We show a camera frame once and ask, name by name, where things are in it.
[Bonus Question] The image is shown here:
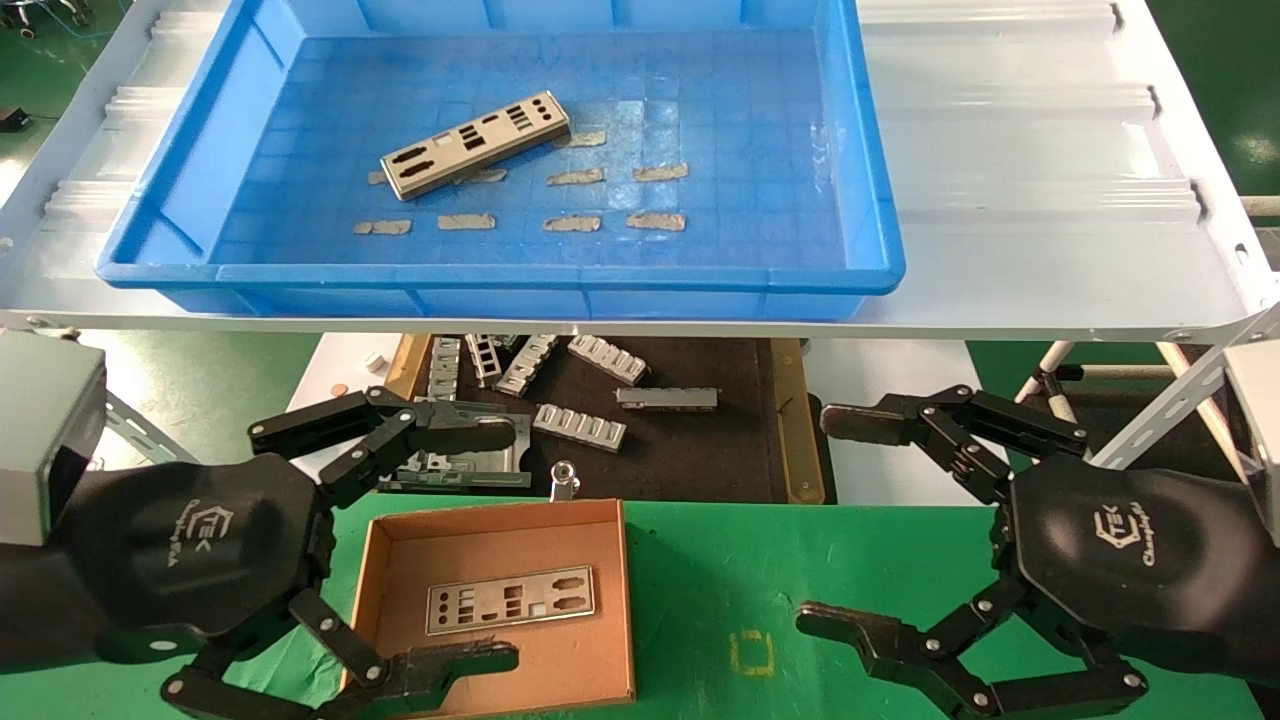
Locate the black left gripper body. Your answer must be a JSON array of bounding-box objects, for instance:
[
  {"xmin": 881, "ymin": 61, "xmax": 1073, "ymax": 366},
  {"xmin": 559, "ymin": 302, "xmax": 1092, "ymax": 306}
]
[{"xmin": 0, "ymin": 455, "xmax": 337, "ymax": 673}]

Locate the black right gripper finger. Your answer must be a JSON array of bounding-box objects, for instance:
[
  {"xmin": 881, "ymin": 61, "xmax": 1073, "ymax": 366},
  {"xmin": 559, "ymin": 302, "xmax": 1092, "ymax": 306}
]
[
  {"xmin": 795, "ymin": 575, "xmax": 1151, "ymax": 720},
  {"xmin": 820, "ymin": 385, "xmax": 1091, "ymax": 507}
]

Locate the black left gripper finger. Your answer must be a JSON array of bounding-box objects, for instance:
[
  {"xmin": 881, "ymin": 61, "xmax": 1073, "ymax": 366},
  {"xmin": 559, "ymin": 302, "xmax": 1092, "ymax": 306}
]
[
  {"xmin": 247, "ymin": 385, "xmax": 519, "ymax": 511},
  {"xmin": 160, "ymin": 590, "xmax": 520, "ymax": 720}
]

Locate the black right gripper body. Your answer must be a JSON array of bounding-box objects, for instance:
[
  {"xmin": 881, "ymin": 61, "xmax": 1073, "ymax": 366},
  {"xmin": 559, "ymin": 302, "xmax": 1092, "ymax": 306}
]
[{"xmin": 990, "ymin": 465, "xmax": 1280, "ymax": 691}]

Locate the silver perforated shield plate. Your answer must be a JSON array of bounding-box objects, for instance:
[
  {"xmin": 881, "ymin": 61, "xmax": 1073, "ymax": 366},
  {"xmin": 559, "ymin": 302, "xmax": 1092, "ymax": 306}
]
[
  {"xmin": 425, "ymin": 566, "xmax": 598, "ymax": 637},
  {"xmin": 380, "ymin": 90, "xmax": 572, "ymax": 201}
]

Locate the shallow cardboard box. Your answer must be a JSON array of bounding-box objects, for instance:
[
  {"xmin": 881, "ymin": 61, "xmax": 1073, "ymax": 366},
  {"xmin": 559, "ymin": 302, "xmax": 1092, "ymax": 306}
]
[{"xmin": 335, "ymin": 497, "xmax": 638, "ymax": 720}]

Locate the blue plastic tray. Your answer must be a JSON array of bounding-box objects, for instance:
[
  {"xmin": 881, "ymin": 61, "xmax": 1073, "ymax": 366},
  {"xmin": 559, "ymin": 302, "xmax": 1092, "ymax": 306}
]
[{"xmin": 97, "ymin": 0, "xmax": 907, "ymax": 321}]

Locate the large grey stamped metal plate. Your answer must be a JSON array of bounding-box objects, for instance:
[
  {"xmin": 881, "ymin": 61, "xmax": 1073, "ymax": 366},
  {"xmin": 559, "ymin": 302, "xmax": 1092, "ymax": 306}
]
[{"xmin": 378, "ymin": 400, "xmax": 534, "ymax": 491}]

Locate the white perforated metal brace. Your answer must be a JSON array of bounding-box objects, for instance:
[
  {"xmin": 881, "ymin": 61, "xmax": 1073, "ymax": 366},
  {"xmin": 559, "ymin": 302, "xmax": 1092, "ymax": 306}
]
[
  {"xmin": 100, "ymin": 390, "xmax": 201, "ymax": 466},
  {"xmin": 1090, "ymin": 300, "xmax": 1280, "ymax": 471}
]

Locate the white slanted metal bar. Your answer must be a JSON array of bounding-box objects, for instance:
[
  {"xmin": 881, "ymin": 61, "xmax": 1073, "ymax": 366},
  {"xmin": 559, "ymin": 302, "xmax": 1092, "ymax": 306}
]
[{"xmin": 1160, "ymin": 342, "xmax": 1249, "ymax": 481}]

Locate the black pad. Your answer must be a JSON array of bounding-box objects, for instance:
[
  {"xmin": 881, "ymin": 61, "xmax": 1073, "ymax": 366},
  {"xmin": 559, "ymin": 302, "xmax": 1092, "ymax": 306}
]
[{"xmin": 400, "ymin": 337, "xmax": 801, "ymax": 501}]

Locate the green table mat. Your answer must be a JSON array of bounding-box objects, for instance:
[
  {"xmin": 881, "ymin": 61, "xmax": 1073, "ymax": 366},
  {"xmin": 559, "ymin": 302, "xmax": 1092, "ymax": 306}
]
[{"xmin": 0, "ymin": 488, "xmax": 1266, "ymax": 720}]

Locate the grey closed metal bar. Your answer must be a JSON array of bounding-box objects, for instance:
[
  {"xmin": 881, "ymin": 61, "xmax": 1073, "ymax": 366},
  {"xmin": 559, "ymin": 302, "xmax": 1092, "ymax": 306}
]
[{"xmin": 615, "ymin": 386, "xmax": 720, "ymax": 412}]

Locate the white metal shelf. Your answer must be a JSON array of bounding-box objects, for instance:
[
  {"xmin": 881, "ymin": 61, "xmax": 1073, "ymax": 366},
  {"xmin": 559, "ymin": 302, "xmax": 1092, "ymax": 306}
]
[{"xmin": 0, "ymin": 0, "xmax": 1280, "ymax": 346}]

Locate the black wheeled chair base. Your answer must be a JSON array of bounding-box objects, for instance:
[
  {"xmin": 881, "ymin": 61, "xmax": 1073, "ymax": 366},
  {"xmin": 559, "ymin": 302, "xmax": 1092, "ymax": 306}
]
[{"xmin": 0, "ymin": 0, "xmax": 96, "ymax": 41}]

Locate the grey slotted metal bracket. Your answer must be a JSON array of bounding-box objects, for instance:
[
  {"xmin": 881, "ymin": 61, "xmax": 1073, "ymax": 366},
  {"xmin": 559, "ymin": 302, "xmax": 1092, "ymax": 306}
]
[
  {"xmin": 532, "ymin": 403, "xmax": 628, "ymax": 453},
  {"xmin": 495, "ymin": 334, "xmax": 561, "ymax": 398},
  {"xmin": 465, "ymin": 334, "xmax": 504, "ymax": 389},
  {"xmin": 567, "ymin": 334, "xmax": 651, "ymax": 386},
  {"xmin": 427, "ymin": 337, "xmax": 463, "ymax": 403}
]

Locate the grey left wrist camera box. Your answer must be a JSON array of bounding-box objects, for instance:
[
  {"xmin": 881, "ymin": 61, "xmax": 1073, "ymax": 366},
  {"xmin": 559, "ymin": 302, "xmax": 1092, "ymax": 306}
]
[{"xmin": 0, "ymin": 330, "xmax": 107, "ymax": 547}]

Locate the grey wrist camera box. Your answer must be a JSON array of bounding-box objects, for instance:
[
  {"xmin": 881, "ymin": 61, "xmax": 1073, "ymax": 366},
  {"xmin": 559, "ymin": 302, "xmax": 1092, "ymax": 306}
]
[
  {"xmin": 1222, "ymin": 340, "xmax": 1280, "ymax": 547},
  {"xmin": 0, "ymin": 330, "xmax": 107, "ymax": 547}
]

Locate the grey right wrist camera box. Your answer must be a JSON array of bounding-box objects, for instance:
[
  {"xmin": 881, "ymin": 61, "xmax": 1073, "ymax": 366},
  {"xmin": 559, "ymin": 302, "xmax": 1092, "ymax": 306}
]
[{"xmin": 1222, "ymin": 340, "xmax": 1280, "ymax": 547}]

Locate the white pipe frame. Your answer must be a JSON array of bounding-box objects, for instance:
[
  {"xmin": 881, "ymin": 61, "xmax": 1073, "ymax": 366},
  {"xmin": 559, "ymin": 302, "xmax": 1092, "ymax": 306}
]
[{"xmin": 998, "ymin": 340, "xmax": 1176, "ymax": 463}]

